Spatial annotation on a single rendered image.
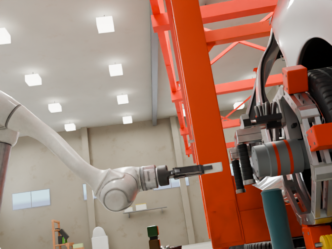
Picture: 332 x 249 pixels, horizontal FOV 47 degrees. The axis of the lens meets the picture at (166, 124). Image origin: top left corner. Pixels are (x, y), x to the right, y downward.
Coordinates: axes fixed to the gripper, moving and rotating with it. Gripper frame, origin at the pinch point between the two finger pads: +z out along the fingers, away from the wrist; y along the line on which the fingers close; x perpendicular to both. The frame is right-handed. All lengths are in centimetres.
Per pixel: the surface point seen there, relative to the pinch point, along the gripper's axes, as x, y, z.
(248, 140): 7.5, 2.5, 14.2
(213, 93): 49, -60, 10
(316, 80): 24.4, 7.1, 41.6
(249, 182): -7.3, 2.2, 11.7
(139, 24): 566, -849, -101
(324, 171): -8.2, 10.1, 35.3
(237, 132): 11.0, 2.5, 11.1
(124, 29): 566, -859, -146
